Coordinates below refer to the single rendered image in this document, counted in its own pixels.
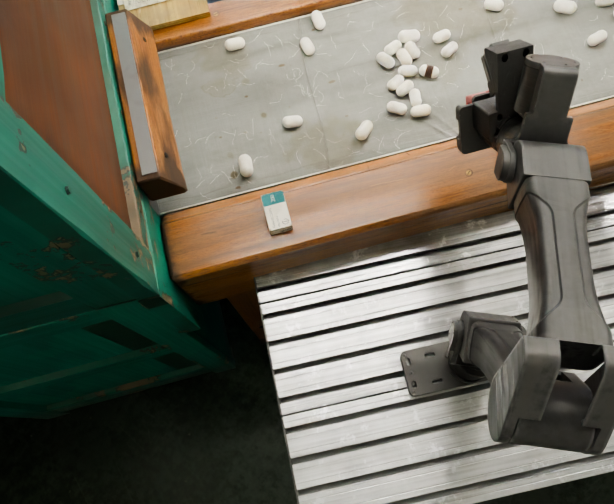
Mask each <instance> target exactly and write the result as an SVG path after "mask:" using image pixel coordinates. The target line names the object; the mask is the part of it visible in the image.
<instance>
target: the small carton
mask: <svg viewBox="0 0 614 504"><path fill-rule="evenodd" d="M260 197H261V200H262V204H263V208H264V212H265V216H266V220H267V224H268V227H269V231H270V234H271V235H275V234H279V233H282V232H286V231H290V230H293V226H292V222H291V218H290V215H289V211H288V207H287V204H286V200H285V196H284V193H283V190H279V191H276V192H272V193H268V194H264V195H261V196H260Z"/></svg>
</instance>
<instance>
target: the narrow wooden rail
mask: <svg viewBox="0 0 614 504"><path fill-rule="evenodd" d="M360 1H364V0H222V1H218V2H214V3H210V4H208V7H209V11H210V16H209V17H205V18H201V19H197V20H193V21H189V22H185V23H181V24H177V25H173V26H169V27H165V28H161V29H157V30H153V33H154V38H155V44H156V47H157V52H160V51H164V50H168V49H172V48H176V47H180V46H184V45H188V44H192V43H196V42H200V41H204V40H208V39H212V38H216V37H220V36H224V35H228V34H232V33H236V32H240V31H244V30H248V29H252V28H256V27H260V26H264V25H268V24H272V23H276V22H280V21H284V20H288V19H292V18H296V17H300V16H304V15H308V14H311V13H312V12H313V11H315V10H318V11H324V10H328V9H332V8H336V7H340V6H344V5H348V4H352V3H356V2H360Z"/></svg>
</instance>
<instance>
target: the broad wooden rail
mask: <svg viewBox="0 0 614 504"><path fill-rule="evenodd" d="M568 116H572V118H573V119H574V120H573V123H572V127H571V130H570V133H569V137H568V144H570V145H581V146H584V147H585V148H586V150H587V154H588V160H589V166H590V172H591V178H592V182H591V184H590V185H589V188H591V187H595V186H599V185H603V184H606V183H610V182H614V98H612V99H608V100H604V101H601V102H597V103H593V104H589V105H585V106H581V107H577V108H574V109H570V110H569V112H568ZM497 155H498V152H496V151H495V150H494V149H493V148H488V149H484V150H480V151H476V152H472V153H469V154H463V153H462V152H461V151H460V150H459V149H458V147H457V140H456V139H455V140H451V141H447V142H443V143H439V144H435V145H432V146H428V147H424V148H420V149H416V150H412V151H408V152H405V153H401V154H397V155H393V156H389V157H385V158H382V159H378V160H374V161H370V162H366V163H362V164H359V165H355V166H351V167H347V168H343V169H339V170H335V171H332V172H328V173H324V174H320V175H316V176H312V177H309V178H305V179H301V180H297V181H293V182H289V183H286V184H282V185H278V186H274V187H270V188H266V189H263V190H259V191H255V192H251V193H247V194H243V195H239V196H236V197H232V198H228V199H224V200H220V201H216V202H213V203H209V204H205V205H201V206H197V207H193V208H190V209H186V210H182V211H178V212H174V213H170V214H166V215H164V216H163V217H162V221H161V227H160V228H161V233H162V238H163V243H164V248H165V253H166V258H167V263H168V268H169V273H170V278H171V280H172V281H173V282H174V283H175V284H176V285H178V286H179V287H180V288H181V289H182V290H183V291H184V292H185V293H186V294H187V295H188V296H189V297H190V298H191V299H192V300H193V301H194V302H195V303H196V304H197V305H203V304H206V303H210V302H214V301H218V300H221V299H225V298H229V297H233V296H236V295H240V294H244V293H248V292H251V291H255V290H256V288H255V283H254V277H257V276H261V275H265V274H268V273H272V272H276V271H280V270H283V269H287V268H291V267H295V266H298V265H302V264H306V263H310V262H313V261H317V260H321V259H325V258H329V257H332V256H336V255H340V254H344V253H347V252H351V251H355V250H359V249H363V248H366V247H370V246H374V245H377V244H381V243H385V242H389V241H392V240H396V239H400V238H404V237H407V236H411V235H415V234H419V233H422V232H426V231H430V230H434V229H437V228H441V227H445V226H449V225H453V224H456V223H460V222H464V221H468V220H471V219H475V218H480V217H484V216H489V215H494V214H498V213H503V212H507V211H512V210H514V209H508V200H507V184H506V183H504V182H502V181H498V180H497V179H496V176H495V174H494V168H495V164H496V160H497ZM605 186H608V185H605ZM605 186H601V187H605ZM601 187H596V188H591V189H589V191H590V190H594V189H598V188H601ZM279 190H283V193H284V196H285V200H286V204H287V207H288V211H289V215H290V218H291V222H292V226H293V230H290V231H286V232H282V233H279V234H275V235H271V234H270V231H269V227H268V224H267V220H266V216H265V212H264V208H263V204H262V200H261V197H260V196H261V195H264V194H268V193H272V192H276V191H279Z"/></svg>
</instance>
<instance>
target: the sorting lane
mask: <svg viewBox="0 0 614 504"><path fill-rule="evenodd" d="M502 1H503V3H504V7H503V9H502V10H500V11H491V10H487V9H485V7H484V2H485V0H364V1H360V2H356V3H352V4H348V5H344V6H340V7H336V8H332V9H328V10H324V11H320V12H321V13H322V16H323V18H324V20H325V23H326V24H325V27H324V28H323V29H322V30H318V29H316V28H315V27H314V24H313V22H312V20H311V14H308V15H304V16H300V17H296V18H292V19H288V20H284V21H280V22H276V23H272V24H268V25H264V26H260V27H256V28H252V29H248V30H244V31H240V32H236V33H232V34H228V35H224V36H220V37H216V38H212V39H208V40H204V41H200V42H196V43H192V44H188V45H184V46H180V47H176V48H172V49H168V50H164V51H160V52H158V56H159V61H160V66H161V70H162V75H163V80H164V85H165V90H166V95H167V100H168V105H169V112H170V117H171V120H172V125H173V130H174V134H175V139H176V143H177V148H178V152H179V156H180V160H181V164H182V170H183V174H184V177H185V181H186V185H187V190H188V191H187V192H185V193H182V194H178V195H174V196H170V197H166V198H163V199H159V200H157V201H158V206H159V211H160V215H161V216H162V217H163V216H164V215H166V214H170V213H174V212H178V211H182V210H186V209H190V208H193V207H197V206H201V205H205V204H209V203H213V202H216V201H220V200H224V199H228V198H232V197H236V196H239V195H243V194H247V193H251V192H255V191H259V190H263V189H266V188H270V187H274V186H278V185H282V184H286V183H289V182H293V181H297V180H301V179H305V178H309V177H312V176H316V175H320V174H324V173H328V172H332V171H335V170H339V169H343V168H347V167H351V166H355V165H359V164H362V163H366V162H370V161H374V160H378V159H382V158H385V157H389V156H393V155H397V154H401V153H405V152H408V151H412V150H416V149H420V148H424V147H428V146H432V145H435V144H439V143H443V142H447V141H451V140H455V139H456V136H457V135H459V125H458V120H457V119H456V107H457V105H460V106H463V105H466V96H468V95H471V94H475V93H479V92H483V91H487V90H489V89H488V85H487V83H488V81H487V78H486V75H485V71H484V68H483V64H482V61H481V57H482V56H483V54H484V53H485V52H484V49H485V48H486V47H489V45H490V44H491V43H494V42H498V41H502V40H506V39H509V42H510V41H514V40H518V39H521V40H523V41H525V42H528V43H530V44H532V45H534V51H533V54H547V55H556V56H563V57H567V58H571V59H574V60H577V61H579V62H580V67H579V77H578V81H577V84H576V88H575V91H574V95H573V98H572V102H571V105H570V109H574V108H577V107H581V106H585V105H589V104H593V103H597V102H601V101H604V100H608V99H612V98H614V15H613V12H614V3H613V4H612V5H610V6H603V7H598V6H597V5H596V4H595V0H570V1H574V2H575V3H576V4H577V9H576V11H575V12H574V13H572V14H563V13H558V12H556V11H555V10H554V8H553V5H554V3H555V2H556V1H557V0H502ZM413 29H416V30H418V31H419V33H420V39H419V40H418V41H417V42H414V43H415V44H416V46H417V47H418V49H419V50H420V56H419V57H418V58H417V59H412V64H411V65H414V66H416V67H417V70H418V71H417V74H416V75H415V76H411V77H403V78H404V81H406V80H411V81H412V82H413V84H414V87H413V89H414V88H416V89H418V90H419V91H420V96H421V100H422V102H421V105H422V104H428V105H429V106H430V107H431V112H430V114H429V115H427V116H422V117H417V118H416V117H413V116H412V115H411V109H412V108H413V106H412V105H411V102H410V97H409V93H408V94H406V95H405V96H403V97H400V96H398V95H397V93H396V89H395V90H393V91H391V90H389V89H388V88H387V83H388V81H389V80H391V79H392V78H393V77H395V76H396V75H399V74H398V69H399V67H400V66H402V64H401V63H400V61H399V60H398V58H397V56H396V54H397V52H396V53H395V54H394V55H392V56H391V57H392V58H393V59H394V61H395V64H394V66H393V67H392V68H389V69H388V68H386V67H384V66H382V65H381V64H379V63H378V62H377V60H376V56H377V54H378V53H380V52H384V48H385V46H387V45H388V44H390V43H391V42H393V41H394V40H398V34H399V33H400V32H401V31H402V30H413ZM444 29H448V30H449V31H450V33H451V36H450V38H449V39H448V40H446V41H443V42H441V43H435V42H434V41H433V35H434V34H435V33H437V32H439V31H441V30H444ZM599 30H605V31H606V32H607V38H606V40H604V41H603V42H601V43H599V44H597V45H596V46H590V45H589V44H588V42H587V39H588V37H589V36H590V35H592V34H594V33H596V32H597V31H599ZM236 37H242V38H243V39H244V40H245V46H244V47H243V48H242V49H238V50H234V51H228V50H227V49H226V48H225V42H226V40H228V39H231V38H236ZM303 37H308V38H309V39H310V40H311V42H312V43H313V45H314V47H315V52H314V54H312V55H306V54H305V52H304V51H303V49H302V47H301V45H300V40H301V39H302V38H303ZM452 41H454V42H456V43H457V44H458V49H457V51H456V52H454V53H453V54H452V55H451V56H450V57H447V58H445V57H443V56H442V55H441V50H442V49H443V48H444V47H445V46H446V45H447V44H448V43H450V42H452ZM424 64H426V65H432V66H436V67H437V68H438V69H439V75H438V76H437V77H436V78H428V77H424V76H422V75H420V73H419V68H420V67H421V66H422V65H424ZM390 101H396V102H399V103H403V104H405V105H406V106H407V111H406V113H405V114H403V115H398V114H395V113H391V112H389V111H388V110H387V104H388V103H389V102H390ZM570 109H569V110H570ZM294 115H298V116H300V117H301V118H302V119H303V123H302V125H301V126H299V127H294V128H286V127H284V126H283V124H282V120H283V118H284V117H286V116H294ZM365 120H369V121H371V122H372V124H373V129H372V131H371V132H370V133H369V135H368V136H367V138H366V139H365V140H358V139H357V138H356V136H355V132H356V130H357V129H358V128H359V126H360V125H361V123H362V122H363V121H365ZM243 154H247V155H249V156H250V157H251V159H252V164H253V174H252V175H251V176H249V177H244V176H242V175H241V173H240V169H239V164H238V159H239V157H240V156H241V155H243Z"/></svg>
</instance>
